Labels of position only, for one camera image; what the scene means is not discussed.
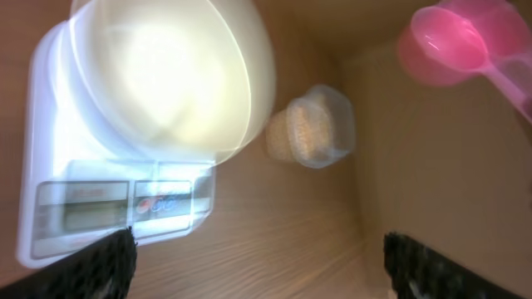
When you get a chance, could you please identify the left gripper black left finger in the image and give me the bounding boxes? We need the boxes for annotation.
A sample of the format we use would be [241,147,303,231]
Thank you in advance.
[1,228,137,299]

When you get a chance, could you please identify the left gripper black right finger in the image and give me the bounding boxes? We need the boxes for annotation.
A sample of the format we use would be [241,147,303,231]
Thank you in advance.
[383,232,524,299]

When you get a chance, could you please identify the pink plastic measuring scoop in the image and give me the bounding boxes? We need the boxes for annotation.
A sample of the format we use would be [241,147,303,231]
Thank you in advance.
[397,0,531,120]

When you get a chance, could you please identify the white digital kitchen scale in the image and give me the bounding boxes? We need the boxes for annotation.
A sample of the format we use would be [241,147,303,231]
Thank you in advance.
[17,22,215,268]

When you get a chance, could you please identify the white bowl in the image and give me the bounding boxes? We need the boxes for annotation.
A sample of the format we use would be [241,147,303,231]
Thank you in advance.
[68,0,276,164]

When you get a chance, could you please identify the clear plastic container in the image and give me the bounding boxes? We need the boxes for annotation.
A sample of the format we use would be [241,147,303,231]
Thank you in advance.
[265,85,356,169]

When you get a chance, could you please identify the soybeans in container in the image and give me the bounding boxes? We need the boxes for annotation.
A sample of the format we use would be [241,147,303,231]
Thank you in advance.
[266,96,333,164]

